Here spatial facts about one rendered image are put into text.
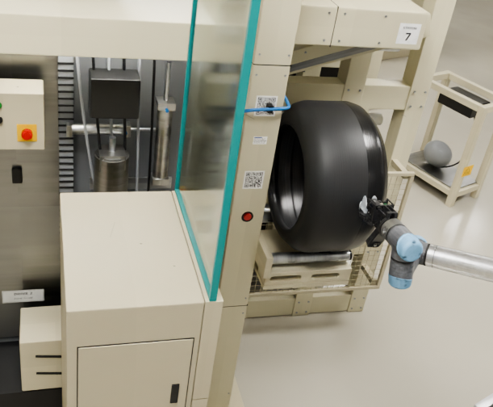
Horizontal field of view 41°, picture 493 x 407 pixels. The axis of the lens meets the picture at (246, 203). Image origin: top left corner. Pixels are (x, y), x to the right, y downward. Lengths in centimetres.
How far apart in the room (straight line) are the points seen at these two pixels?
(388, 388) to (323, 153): 155
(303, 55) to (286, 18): 53
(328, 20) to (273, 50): 39
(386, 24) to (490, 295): 223
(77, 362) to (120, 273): 25
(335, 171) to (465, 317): 200
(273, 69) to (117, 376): 108
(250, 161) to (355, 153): 37
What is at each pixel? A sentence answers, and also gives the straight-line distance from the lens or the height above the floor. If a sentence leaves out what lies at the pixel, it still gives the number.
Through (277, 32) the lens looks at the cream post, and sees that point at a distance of 219.
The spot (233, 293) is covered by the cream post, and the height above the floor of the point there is 69.
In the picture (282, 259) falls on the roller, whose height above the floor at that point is 91.
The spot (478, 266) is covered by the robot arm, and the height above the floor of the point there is 125.
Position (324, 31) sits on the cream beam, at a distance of 254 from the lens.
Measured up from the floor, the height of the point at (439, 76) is 79.
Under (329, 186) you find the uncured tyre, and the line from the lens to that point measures 230.
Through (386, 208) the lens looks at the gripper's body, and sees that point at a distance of 221.
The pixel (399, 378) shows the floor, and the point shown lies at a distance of 357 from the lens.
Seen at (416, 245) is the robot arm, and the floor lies 132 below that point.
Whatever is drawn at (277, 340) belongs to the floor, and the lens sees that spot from 356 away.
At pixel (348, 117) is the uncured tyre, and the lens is 243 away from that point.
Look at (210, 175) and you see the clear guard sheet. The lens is 173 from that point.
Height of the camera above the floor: 241
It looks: 32 degrees down
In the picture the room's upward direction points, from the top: 9 degrees clockwise
